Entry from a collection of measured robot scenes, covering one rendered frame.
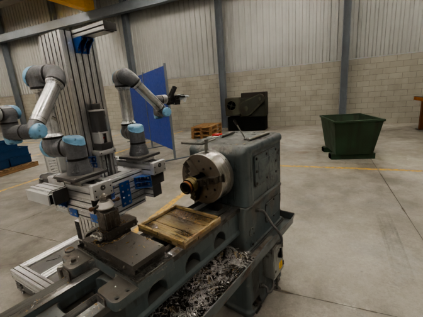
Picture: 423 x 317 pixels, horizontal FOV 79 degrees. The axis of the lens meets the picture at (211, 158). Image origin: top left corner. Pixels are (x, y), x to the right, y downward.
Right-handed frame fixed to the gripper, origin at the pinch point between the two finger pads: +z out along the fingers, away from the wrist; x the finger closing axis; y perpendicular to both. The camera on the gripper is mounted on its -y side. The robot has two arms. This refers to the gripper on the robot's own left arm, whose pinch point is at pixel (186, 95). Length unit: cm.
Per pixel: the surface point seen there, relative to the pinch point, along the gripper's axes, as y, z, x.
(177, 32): -161, 560, -932
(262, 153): 29, -1, 95
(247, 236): 77, -25, 108
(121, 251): 47, -105, 111
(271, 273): 121, 1, 112
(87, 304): 57, -121, 119
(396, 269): 137, 104, 164
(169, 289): 72, -88, 119
